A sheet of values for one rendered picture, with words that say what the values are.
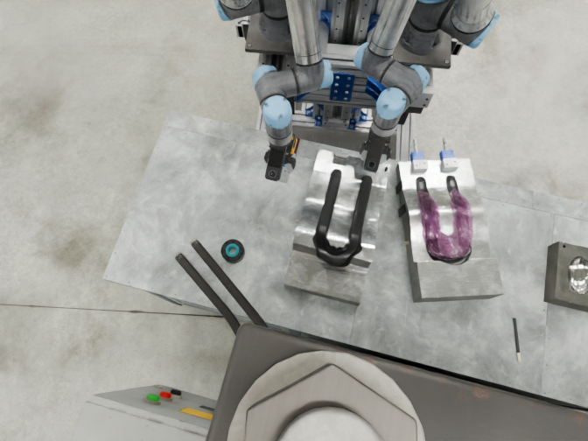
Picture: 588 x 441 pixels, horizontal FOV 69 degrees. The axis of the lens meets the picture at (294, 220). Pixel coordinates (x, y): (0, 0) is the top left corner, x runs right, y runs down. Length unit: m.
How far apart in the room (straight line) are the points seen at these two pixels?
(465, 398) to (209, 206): 1.40
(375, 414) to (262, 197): 1.39
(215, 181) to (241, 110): 1.14
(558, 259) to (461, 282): 0.36
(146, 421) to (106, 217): 1.90
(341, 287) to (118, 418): 0.83
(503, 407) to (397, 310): 1.24
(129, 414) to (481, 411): 0.68
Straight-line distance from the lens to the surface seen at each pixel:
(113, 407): 0.88
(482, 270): 1.51
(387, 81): 1.33
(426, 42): 1.63
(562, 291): 1.66
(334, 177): 1.54
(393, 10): 1.26
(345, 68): 1.73
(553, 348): 1.69
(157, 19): 3.28
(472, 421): 0.29
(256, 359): 0.28
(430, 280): 1.45
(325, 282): 1.45
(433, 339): 1.54
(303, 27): 1.20
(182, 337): 2.37
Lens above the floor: 2.28
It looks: 72 degrees down
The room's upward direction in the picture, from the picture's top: 3 degrees counter-clockwise
